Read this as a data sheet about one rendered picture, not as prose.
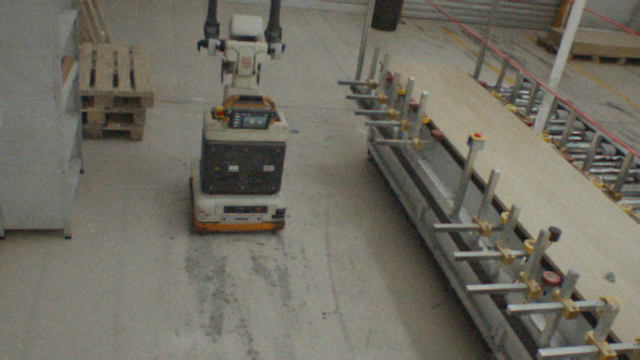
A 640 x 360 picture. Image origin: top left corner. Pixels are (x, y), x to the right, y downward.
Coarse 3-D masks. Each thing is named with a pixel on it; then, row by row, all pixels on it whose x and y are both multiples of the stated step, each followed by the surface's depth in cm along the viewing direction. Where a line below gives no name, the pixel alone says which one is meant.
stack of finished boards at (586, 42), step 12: (552, 36) 1003; (576, 36) 983; (588, 36) 996; (600, 36) 1010; (612, 36) 1024; (624, 36) 1039; (636, 36) 1054; (576, 48) 953; (588, 48) 960; (600, 48) 965; (612, 48) 970; (624, 48) 977; (636, 48) 983
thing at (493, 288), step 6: (468, 288) 275; (474, 288) 275; (480, 288) 276; (486, 288) 277; (492, 288) 277; (498, 288) 278; (504, 288) 279; (510, 288) 280; (516, 288) 280; (522, 288) 281; (540, 288) 284; (546, 288) 285; (552, 288) 286; (468, 294) 275; (474, 294) 276; (480, 294) 277; (486, 294) 278
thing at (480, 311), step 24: (408, 120) 474; (384, 168) 521; (456, 168) 399; (408, 192) 481; (456, 192) 398; (480, 192) 369; (408, 216) 478; (432, 240) 433; (456, 264) 404; (456, 288) 396; (480, 312) 371; (480, 336) 370; (504, 336) 344; (576, 336) 282
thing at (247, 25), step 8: (232, 16) 410; (240, 16) 411; (248, 16) 412; (256, 16) 414; (232, 24) 409; (240, 24) 409; (248, 24) 411; (256, 24) 412; (232, 32) 408; (240, 32) 409; (248, 32) 410; (256, 32) 411
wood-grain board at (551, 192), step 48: (432, 96) 470; (480, 96) 486; (528, 144) 416; (528, 192) 355; (576, 192) 364; (576, 240) 316; (624, 240) 323; (576, 288) 279; (624, 288) 285; (624, 336) 254
